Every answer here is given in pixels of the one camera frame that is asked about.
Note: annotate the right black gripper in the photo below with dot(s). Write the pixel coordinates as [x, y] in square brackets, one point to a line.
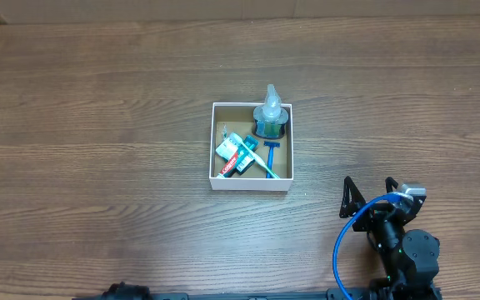
[373, 213]

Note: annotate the blue razor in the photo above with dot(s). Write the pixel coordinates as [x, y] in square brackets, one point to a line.
[271, 146]

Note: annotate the clear pump bottle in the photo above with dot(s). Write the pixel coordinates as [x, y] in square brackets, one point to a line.
[270, 118]

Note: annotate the teal toothpaste tube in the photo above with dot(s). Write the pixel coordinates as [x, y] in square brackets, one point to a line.
[236, 157]

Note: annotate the green white soap packet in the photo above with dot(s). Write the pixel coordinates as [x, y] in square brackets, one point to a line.
[223, 131]

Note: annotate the green white toothbrush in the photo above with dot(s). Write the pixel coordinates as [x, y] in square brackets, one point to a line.
[255, 156]

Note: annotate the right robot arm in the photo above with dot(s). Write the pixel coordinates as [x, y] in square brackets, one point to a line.
[409, 258]

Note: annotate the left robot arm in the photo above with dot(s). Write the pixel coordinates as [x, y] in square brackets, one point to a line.
[123, 291]

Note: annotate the white cardboard box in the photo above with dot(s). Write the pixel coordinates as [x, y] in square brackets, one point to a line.
[237, 117]

